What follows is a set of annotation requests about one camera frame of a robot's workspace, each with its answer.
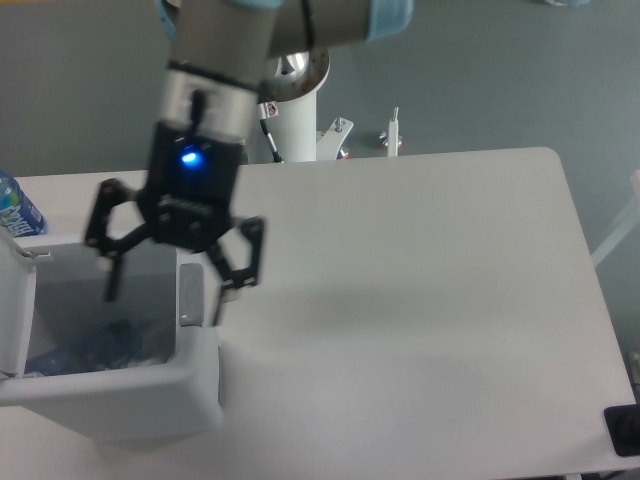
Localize crushed clear plastic bottle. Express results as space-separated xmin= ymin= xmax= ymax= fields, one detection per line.
xmin=24 ymin=319 xmax=176 ymax=376

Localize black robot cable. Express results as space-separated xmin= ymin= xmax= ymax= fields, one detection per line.
xmin=258 ymin=117 xmax=287 ymax=165

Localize white trash can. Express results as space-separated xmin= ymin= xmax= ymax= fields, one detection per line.
xmin=1 ymin=236 xmax=223 ymax=442

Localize black device at table edge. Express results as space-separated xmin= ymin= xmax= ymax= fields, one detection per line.
xmin=604 ymin=404 xmax=639 ymax=458

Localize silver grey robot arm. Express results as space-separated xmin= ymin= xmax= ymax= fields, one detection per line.
xmin=84 ymin=1 xmax=414 ymax=303

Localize white frame at right edge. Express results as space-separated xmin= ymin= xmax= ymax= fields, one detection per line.
xmin=591 ymin=170 xmax=639 ymax=268

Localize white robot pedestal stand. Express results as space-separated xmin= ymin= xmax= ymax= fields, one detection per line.
xmin=244 ymin=49 xmax=405 ymax=165

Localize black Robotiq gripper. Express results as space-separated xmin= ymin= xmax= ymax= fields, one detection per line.
xmin=84 ymin=121 xmax=266 ymax=327

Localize blue labelled water bottle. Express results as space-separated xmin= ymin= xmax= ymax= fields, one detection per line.
xmin=1 ymin=171 xmax=48 ymax=238

